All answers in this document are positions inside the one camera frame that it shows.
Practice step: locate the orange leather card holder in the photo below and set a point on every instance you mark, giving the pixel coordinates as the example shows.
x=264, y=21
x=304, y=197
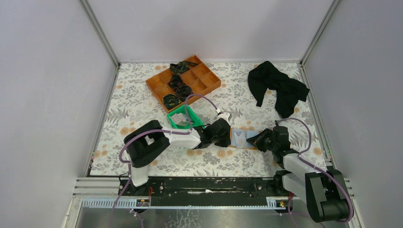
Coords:
x=249, y=134

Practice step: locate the green plastic bin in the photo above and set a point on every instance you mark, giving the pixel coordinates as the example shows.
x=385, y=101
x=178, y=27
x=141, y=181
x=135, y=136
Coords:
x=190, y=115

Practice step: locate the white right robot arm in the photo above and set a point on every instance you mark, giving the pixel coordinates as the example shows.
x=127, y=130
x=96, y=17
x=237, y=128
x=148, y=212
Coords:
x=323, y=191

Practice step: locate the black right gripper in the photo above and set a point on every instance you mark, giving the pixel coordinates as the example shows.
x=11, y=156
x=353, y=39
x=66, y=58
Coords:
x=257, y=139

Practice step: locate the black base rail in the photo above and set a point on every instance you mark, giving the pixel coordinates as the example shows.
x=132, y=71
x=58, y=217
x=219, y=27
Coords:
x=204, y=191

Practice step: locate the rolled dark belt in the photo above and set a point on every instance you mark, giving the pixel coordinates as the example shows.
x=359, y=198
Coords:
x=175, y=82
x=183, y=91
x=170, y=101

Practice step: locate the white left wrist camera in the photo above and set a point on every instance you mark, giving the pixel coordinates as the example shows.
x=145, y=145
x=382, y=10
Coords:
x=224, y=115

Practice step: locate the silver VIP card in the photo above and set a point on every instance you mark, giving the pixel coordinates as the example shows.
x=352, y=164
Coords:
x=238, y=139

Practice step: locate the stack of white cards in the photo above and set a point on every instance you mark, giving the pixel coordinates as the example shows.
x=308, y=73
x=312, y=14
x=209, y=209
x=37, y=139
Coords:
x=180, y=119

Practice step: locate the black cloth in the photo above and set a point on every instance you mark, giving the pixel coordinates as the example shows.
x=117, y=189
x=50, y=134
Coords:
x=289, y=91

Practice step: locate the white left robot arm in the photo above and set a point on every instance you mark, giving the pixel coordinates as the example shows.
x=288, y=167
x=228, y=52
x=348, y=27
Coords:
x=149, y=141

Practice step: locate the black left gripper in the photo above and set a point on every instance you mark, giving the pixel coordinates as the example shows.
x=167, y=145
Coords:
x=225, y=143

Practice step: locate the wooden compartment tray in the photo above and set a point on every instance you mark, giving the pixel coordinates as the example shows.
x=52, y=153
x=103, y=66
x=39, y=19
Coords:
x=200, y=78

